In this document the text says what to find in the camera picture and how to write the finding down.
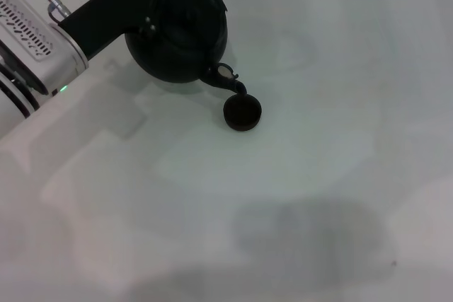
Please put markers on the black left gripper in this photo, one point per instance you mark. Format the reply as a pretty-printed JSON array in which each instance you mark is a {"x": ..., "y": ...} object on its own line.
[{"x": 106, "y": 8}]

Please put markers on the black round teapot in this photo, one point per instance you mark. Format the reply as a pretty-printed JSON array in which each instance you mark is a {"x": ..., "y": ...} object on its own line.
[{"x": 184, "y": 44}]

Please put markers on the small black teacup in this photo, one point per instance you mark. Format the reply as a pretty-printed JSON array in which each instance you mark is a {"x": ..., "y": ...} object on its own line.
[{"x": 242, "y": 112}]

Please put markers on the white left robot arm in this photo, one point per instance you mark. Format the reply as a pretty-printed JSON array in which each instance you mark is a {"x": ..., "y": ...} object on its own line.
[{"x": 72, "y": 52}]

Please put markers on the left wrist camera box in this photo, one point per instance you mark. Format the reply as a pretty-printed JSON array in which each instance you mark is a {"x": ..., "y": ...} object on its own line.
[{"x": 24, "y": 29}]

